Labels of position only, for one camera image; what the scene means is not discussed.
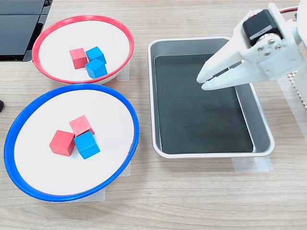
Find pale perforated base plate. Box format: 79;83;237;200
286;70;307;113

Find black flat device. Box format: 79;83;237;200
0;0;54;62

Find clear tape strip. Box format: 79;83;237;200
51;185;106;203
231;157;274;172
117;59;130;81
118;158;132;177

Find red-rimmed white plate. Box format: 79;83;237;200
32;14;134;85

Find black tray mat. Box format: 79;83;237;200
154;53;254;154

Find red wooden cube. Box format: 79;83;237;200
69;115;95;137
69;47;88;70
48;129;76;157

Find steel tray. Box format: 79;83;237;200
147;36;276;159

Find blue-rimmed white plate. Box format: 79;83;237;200
3;83;140;202

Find red black servo cable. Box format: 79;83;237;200
278;6;300;15

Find blue wooden cube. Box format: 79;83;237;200
73;130;101;160
84;58;108;79
85;46;107;65

